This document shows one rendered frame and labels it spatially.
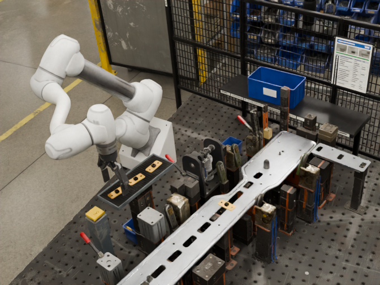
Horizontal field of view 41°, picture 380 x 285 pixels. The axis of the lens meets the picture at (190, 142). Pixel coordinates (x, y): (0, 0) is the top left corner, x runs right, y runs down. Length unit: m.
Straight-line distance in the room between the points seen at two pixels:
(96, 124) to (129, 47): 3.37
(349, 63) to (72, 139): 1.59
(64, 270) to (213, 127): 1.40
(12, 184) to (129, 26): 1.93
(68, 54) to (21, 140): 2.56
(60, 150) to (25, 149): 2.86
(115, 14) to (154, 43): 0.48
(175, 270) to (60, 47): 1.15
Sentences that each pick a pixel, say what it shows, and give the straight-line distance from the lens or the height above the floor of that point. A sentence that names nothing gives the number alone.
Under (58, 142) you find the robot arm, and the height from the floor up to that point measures 1.56.
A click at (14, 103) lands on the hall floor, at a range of 5.59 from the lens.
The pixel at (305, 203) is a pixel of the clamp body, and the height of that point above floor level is 0.82.
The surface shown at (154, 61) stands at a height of 0.27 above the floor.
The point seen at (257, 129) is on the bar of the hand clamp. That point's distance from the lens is 2.69.
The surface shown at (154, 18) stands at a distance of 4.98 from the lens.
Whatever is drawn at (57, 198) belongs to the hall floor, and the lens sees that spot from 4.17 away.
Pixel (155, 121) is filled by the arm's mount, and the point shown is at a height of 0.98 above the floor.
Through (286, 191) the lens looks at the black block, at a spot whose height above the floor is 0.99.
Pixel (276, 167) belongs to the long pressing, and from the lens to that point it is 2.61.
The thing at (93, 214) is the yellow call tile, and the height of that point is 1.16.
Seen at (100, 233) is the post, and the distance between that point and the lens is 2.27.
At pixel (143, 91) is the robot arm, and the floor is 1.25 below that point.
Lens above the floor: 2.66
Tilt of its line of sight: 37 degrees down
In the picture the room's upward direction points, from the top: 6 degrees counter-clockwise
